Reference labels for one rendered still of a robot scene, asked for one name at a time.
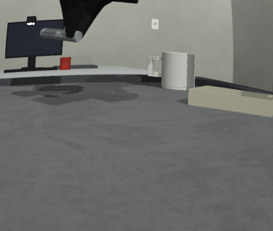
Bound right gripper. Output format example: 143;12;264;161
59;0;139;38

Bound grey mug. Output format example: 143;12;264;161
148;52;195;91

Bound grey metal cylinder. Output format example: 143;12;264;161
40;28;82;42

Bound cream open tray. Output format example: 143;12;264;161
188;85;273;117

